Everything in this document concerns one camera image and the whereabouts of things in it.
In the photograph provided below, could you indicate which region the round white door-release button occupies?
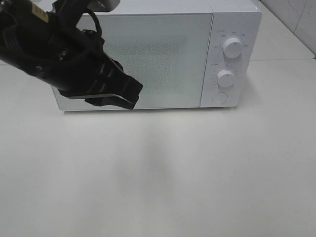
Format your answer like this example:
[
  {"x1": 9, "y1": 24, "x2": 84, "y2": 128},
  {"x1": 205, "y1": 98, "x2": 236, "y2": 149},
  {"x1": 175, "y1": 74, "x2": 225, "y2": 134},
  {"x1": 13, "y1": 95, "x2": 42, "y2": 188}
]
[{"x1": 212, "y1": 92, "x2": 228, "y2": 105}]

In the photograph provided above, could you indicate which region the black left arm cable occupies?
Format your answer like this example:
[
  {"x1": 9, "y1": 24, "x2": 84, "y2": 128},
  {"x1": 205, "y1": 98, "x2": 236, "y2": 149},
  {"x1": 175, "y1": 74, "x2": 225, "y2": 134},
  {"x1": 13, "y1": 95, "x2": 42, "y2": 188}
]
[{"x1": 82, "y1": 9, "x2": 103, "y2": 38}]

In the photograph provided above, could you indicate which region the white microwave door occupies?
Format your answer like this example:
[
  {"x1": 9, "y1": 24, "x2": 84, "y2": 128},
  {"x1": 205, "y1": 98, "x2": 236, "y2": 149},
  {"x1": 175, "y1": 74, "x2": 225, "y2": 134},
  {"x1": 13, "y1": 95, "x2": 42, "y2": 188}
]
[{"x1": 98, "y1": 13, "x2": 212, "y2": 109}]

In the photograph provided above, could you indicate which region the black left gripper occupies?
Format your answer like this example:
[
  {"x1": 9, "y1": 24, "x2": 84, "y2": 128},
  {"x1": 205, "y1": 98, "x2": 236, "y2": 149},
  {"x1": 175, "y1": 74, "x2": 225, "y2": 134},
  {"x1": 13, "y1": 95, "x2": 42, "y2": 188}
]
[{"x1": 32, "y1": 0, "x2": 120, "y2": 81}]

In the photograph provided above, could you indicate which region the upper white power knob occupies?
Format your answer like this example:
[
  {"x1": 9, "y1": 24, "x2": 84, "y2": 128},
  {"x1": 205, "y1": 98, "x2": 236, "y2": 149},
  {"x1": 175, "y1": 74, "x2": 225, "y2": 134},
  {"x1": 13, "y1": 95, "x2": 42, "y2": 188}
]
[{"x1": 222, "y1": 37, "x2": 243, "y2": 59}]

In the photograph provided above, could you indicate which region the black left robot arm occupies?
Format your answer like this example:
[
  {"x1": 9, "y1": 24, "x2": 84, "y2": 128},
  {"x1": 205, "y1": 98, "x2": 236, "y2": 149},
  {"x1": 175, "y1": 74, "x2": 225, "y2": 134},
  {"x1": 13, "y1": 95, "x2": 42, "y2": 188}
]
[{"x1": 0, "y1": 0, "x2": 110, "y2": 90}]

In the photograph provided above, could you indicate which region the white microwave oven body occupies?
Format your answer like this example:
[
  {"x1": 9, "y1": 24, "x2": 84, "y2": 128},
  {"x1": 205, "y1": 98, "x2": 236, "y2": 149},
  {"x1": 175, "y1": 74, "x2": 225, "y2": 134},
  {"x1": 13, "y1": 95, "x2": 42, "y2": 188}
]
[{"x1": 49, "y1": 0, "x2": 263, "y2": 115}]

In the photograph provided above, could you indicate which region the lower white timer knob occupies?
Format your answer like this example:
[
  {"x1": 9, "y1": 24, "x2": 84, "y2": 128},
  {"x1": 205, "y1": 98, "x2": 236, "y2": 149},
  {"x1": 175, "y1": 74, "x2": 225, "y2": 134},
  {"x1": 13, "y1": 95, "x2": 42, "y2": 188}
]
[{"x1": 217, "y1": 70, "x2": 235, "y2": 88}]

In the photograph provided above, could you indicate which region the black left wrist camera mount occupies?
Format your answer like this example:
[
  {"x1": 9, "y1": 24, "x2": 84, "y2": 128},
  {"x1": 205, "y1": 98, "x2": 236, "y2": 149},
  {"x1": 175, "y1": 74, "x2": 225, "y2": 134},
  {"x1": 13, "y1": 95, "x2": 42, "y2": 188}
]
[{"x1": 59, "y1": 53, "x2": 143, "y2": 110}]

